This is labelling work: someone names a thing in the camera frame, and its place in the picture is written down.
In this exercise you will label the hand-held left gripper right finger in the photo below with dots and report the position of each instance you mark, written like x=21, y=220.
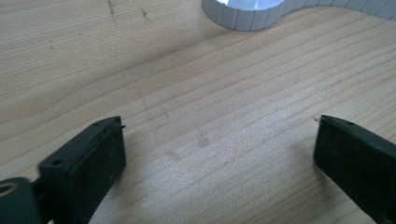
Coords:
x=358, y=161

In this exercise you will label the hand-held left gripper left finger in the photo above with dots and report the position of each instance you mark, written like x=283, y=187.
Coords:
x=84, y=165

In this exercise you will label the white round bowl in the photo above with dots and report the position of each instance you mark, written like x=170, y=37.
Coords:
x=249, y=20

